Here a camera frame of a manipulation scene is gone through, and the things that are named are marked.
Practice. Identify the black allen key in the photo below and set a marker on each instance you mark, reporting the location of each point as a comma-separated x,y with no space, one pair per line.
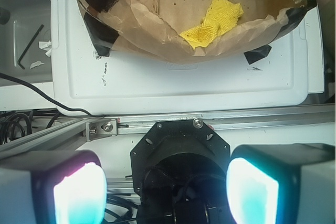
35,35

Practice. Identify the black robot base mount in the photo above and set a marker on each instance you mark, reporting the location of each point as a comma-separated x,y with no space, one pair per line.
179,172

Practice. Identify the brown paper bag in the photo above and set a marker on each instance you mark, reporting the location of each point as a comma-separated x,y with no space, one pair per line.
153,27

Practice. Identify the yellow cloth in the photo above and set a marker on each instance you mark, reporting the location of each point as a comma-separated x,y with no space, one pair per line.
221,17

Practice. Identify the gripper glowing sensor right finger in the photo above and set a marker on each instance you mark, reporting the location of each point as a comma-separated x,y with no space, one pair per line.
282,183

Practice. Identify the aluminium frame rail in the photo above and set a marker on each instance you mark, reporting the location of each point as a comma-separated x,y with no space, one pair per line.
291,124

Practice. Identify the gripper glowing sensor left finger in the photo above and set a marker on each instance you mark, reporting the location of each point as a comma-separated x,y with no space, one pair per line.
52,187

